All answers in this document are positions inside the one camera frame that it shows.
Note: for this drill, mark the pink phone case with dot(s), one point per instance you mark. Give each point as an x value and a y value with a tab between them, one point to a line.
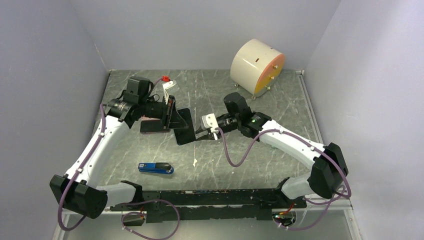
144	118

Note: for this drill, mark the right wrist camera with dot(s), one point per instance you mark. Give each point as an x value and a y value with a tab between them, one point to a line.
209	121

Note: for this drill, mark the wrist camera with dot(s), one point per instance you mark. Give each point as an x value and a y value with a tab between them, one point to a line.
209	121
170	87

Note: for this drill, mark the black phone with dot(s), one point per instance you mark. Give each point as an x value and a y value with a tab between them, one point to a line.
153	127

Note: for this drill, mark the blue black stapler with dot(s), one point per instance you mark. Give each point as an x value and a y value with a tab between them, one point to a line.
156	168

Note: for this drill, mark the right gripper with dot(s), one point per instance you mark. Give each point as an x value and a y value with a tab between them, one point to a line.
214	136

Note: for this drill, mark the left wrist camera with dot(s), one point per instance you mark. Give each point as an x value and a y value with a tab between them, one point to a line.
170	87

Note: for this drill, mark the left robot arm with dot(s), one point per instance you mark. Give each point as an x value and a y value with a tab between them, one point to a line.
78	190

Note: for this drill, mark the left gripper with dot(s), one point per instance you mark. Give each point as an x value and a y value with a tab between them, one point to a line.
176	120

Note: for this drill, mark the cream cylindrical drawer box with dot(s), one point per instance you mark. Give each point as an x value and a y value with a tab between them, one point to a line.
256	67

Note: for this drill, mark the dark blue-edged phone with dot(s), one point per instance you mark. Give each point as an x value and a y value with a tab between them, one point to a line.
185	136

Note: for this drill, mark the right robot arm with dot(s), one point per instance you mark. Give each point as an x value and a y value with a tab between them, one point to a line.
327	176

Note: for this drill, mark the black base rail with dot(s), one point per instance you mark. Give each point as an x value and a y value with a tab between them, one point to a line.
190	205

